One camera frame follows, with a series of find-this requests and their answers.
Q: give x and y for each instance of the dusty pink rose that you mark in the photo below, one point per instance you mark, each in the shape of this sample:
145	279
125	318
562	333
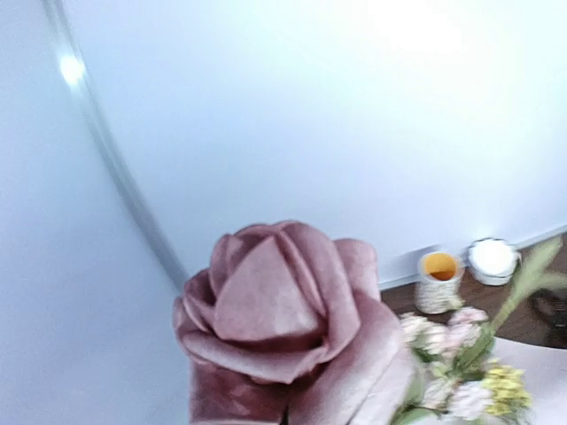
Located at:
287	326

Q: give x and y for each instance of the pink carnation stem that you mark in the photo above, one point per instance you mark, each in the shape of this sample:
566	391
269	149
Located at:
457	376

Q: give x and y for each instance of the black printed ribbon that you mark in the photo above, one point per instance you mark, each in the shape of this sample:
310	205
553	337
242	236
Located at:
549	308

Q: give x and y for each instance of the purple wrapping paper sheet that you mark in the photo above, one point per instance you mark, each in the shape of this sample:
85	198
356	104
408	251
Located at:
544	378

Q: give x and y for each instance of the patterned cup with orange inside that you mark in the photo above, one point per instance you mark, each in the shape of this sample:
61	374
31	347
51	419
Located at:
437	289

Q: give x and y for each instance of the white scalloped bowl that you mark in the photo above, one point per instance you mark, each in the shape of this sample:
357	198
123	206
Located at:
493	261

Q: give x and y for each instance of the left aluminium frame post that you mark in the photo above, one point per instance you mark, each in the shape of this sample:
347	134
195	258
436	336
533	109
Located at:
75	73

